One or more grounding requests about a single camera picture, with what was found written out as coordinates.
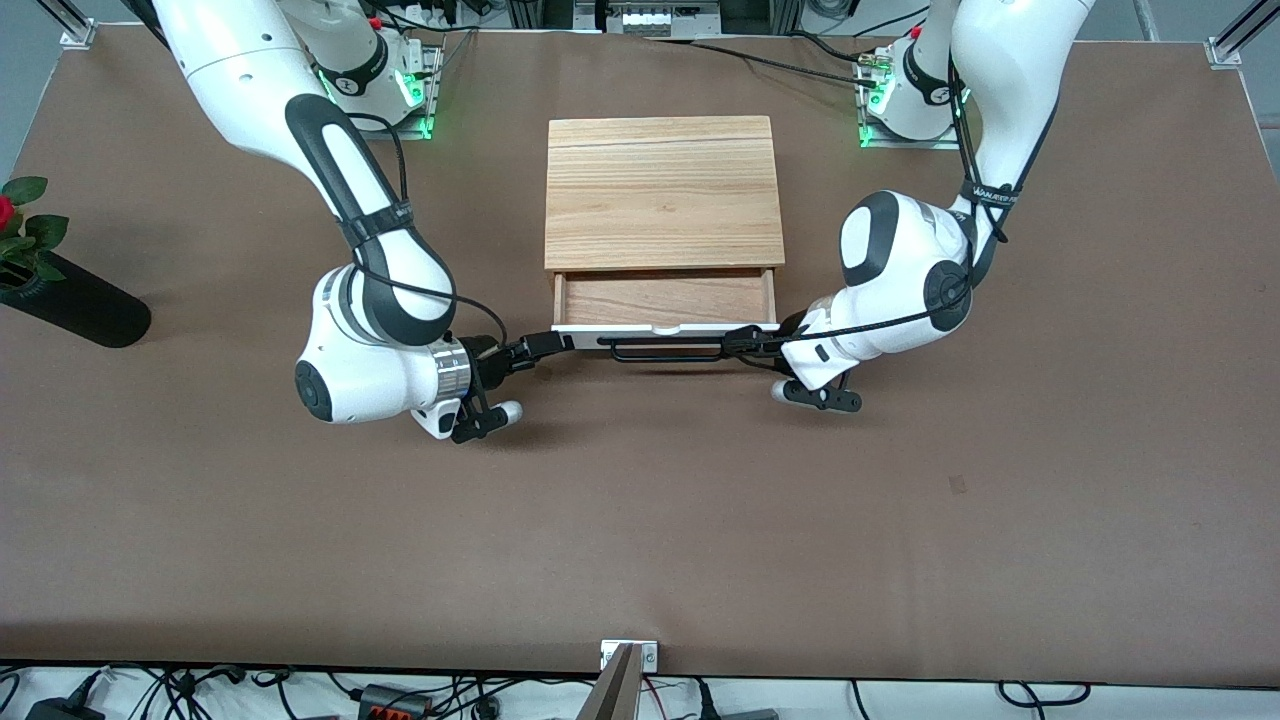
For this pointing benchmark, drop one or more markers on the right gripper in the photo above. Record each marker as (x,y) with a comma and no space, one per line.
(492,356)

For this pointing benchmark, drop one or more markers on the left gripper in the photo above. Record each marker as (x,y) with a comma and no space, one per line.
(776,343)

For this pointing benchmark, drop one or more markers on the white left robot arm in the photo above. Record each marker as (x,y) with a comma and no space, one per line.
(1010,80)

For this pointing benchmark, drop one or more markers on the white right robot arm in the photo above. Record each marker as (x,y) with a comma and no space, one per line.
(250,70)

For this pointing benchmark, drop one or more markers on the light wooden drawer cabinet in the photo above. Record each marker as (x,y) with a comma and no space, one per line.
(660,190)

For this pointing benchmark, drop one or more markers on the white power strip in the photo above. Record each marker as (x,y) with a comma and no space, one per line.
(645,18)

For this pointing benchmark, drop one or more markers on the black floor plug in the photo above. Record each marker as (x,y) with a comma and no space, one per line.
(703,700)

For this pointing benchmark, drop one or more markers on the orange and black device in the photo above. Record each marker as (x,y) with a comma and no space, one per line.
(390,705)

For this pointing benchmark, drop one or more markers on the black vase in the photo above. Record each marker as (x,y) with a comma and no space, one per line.
(90,305)

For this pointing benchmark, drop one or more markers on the red rose with green leaves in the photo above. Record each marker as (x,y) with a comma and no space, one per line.
(45,232)

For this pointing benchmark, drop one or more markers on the black power adapter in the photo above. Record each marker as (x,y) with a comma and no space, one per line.
(65,711)

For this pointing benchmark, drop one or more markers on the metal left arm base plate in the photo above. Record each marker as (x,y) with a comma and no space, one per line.
(880,143)

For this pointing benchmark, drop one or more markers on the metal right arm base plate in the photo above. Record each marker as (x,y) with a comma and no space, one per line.
(425,100)

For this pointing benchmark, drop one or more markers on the small metal edge bracket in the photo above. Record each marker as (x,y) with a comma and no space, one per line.
(650,657)

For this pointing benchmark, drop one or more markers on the grey camera mount pole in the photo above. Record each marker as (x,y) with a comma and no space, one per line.
(615,695)

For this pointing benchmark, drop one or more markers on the aluminium frame profile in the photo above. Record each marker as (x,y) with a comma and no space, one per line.
(1147,18)

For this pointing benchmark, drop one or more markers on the aluminium corner post bracket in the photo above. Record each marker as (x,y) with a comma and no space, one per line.
(1225,50)
(78,35)

